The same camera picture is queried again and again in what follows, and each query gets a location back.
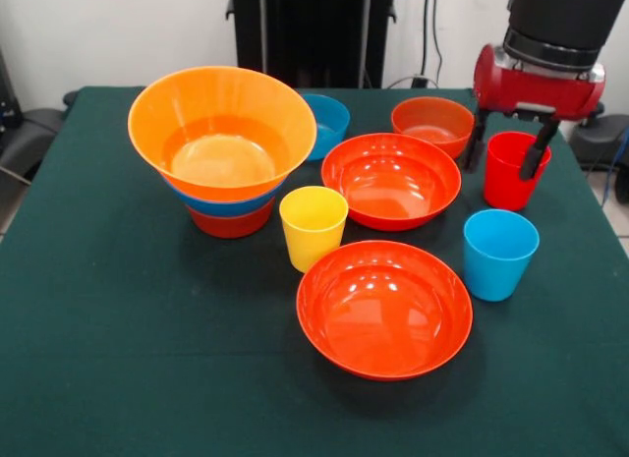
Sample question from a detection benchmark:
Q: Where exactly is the black pedestal leg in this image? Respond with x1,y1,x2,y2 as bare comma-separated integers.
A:
0,89,80,183
568,98,629,172

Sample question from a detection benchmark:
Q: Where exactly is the black wall cable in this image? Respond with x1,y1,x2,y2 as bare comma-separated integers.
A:
420,0,445,88

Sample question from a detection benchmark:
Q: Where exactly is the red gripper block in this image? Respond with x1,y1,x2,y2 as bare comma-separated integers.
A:
461,42,607,183

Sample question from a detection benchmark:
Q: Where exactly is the large orange bowl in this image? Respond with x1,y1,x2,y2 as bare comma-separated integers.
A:
127,65,318,204

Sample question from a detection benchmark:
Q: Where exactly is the red cup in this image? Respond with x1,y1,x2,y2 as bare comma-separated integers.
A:
483,131,552,212

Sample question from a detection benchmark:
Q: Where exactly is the large blue bowl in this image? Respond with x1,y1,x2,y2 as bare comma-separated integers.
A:
163,177,289,219

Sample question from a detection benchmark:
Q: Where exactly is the dark green tablecloth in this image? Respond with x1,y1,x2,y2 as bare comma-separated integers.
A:
0,86,629,457

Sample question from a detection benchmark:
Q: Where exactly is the small red-orange bowl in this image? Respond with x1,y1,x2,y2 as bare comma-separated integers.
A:
390,96,478,161
186,198,276,240

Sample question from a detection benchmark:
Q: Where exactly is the yellow cup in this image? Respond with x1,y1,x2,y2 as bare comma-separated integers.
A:
278,185,350,274

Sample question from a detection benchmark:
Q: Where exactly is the wide red-orange bowl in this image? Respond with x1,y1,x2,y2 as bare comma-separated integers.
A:
320,132,463,232
296,240,475,382

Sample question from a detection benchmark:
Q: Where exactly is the small blue bowl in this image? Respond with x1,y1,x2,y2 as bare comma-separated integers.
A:
299,93,352,162

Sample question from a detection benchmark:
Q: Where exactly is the blue cup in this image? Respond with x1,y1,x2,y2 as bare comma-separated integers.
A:
463,208,542,303

